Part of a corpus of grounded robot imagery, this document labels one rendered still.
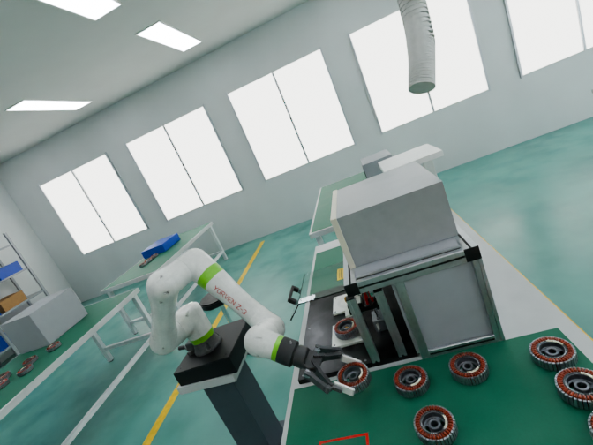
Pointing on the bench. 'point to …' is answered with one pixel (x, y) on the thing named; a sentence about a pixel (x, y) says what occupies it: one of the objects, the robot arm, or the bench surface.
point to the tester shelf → (410, 264)
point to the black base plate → (319, 328)
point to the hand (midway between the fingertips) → (351, 375)
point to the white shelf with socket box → (422, 154)
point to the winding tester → (391, 214)
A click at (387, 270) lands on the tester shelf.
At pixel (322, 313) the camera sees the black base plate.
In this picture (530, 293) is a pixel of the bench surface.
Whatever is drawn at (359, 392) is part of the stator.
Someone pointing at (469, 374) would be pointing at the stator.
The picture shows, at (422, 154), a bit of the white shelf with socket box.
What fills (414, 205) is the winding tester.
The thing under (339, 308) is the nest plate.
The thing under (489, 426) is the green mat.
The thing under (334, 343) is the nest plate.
